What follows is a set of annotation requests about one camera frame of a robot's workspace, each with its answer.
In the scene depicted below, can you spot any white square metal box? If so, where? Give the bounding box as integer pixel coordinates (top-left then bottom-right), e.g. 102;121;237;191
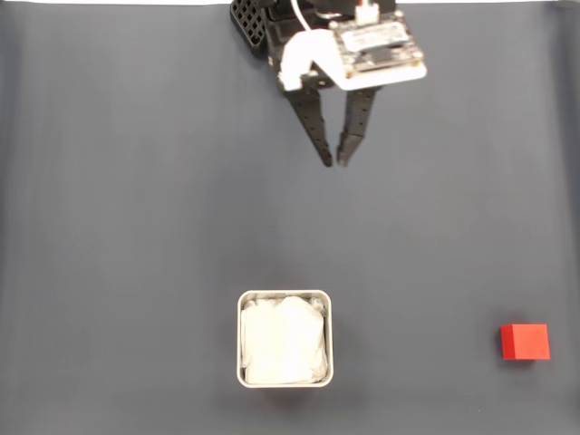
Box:
235;288;335;390

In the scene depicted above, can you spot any dark grey table mat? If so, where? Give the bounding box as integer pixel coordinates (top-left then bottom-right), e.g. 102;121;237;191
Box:
0;3;580;435

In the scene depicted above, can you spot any white crumpled tissue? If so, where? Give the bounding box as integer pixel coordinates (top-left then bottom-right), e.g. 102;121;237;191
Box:
239;295;330;385

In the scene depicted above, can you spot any white gripper motor cable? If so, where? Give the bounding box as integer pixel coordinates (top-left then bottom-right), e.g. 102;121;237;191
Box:
289;0;314;34

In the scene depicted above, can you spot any red cube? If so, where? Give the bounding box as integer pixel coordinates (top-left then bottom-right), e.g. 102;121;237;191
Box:
499;323;552;363

